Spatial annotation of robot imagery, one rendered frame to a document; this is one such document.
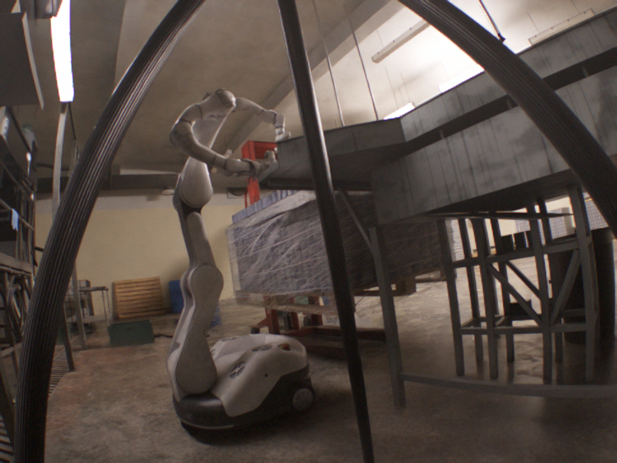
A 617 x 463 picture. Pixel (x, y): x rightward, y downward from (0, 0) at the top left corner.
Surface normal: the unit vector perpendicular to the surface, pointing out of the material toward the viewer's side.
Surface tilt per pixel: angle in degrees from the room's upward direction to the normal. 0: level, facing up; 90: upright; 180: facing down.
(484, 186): 90
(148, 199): 90
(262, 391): 90
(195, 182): 90
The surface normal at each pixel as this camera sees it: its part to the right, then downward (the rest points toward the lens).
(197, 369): 0.58, -0.18
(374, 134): -0.20, -0.09
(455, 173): -0.83, 0.06
